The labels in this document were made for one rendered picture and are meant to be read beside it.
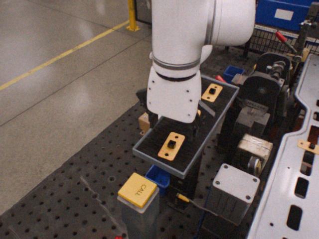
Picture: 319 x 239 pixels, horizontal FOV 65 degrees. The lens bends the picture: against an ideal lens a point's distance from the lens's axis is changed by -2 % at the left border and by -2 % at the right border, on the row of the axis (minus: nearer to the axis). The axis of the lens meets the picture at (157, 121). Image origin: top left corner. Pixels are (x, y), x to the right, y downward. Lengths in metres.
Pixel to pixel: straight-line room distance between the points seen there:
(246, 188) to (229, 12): 0.40
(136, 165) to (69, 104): 1.63
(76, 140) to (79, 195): 1.21
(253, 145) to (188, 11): 0.49
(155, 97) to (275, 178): 0.47
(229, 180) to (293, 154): 0.33
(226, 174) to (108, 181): 0.60
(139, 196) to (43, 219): 0.63
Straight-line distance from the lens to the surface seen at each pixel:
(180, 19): 0.38
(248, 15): 0.40
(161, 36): 0.40
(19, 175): 2.22
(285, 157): 0.89
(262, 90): 0.87
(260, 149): 0.77
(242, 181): 0.65
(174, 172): 0.57
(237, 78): 1.02
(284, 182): 0.83
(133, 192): 0.55
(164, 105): 0.49
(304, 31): 1.24
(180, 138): 0.63
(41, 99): 2.84
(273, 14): 1.63
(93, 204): 1.08
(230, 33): 0.40
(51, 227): 1.08
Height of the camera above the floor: 1.63
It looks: 44 degrees down
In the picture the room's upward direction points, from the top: straight up
